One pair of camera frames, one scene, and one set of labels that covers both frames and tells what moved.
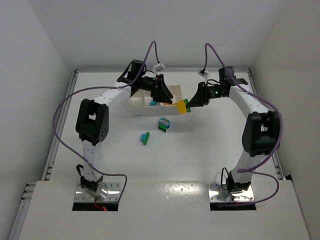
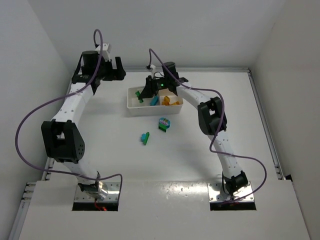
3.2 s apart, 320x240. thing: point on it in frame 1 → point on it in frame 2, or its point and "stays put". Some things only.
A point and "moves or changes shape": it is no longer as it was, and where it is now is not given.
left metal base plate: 109,191 stays put
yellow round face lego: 182,106 moves or changes shape
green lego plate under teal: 145,140 stays put
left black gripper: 157,86 → 113,71
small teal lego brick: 143,137 stays put
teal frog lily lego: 164,121 stays put
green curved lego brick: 162,127 stays put
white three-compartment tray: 138,104 stays put
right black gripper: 203,93 → 151,86
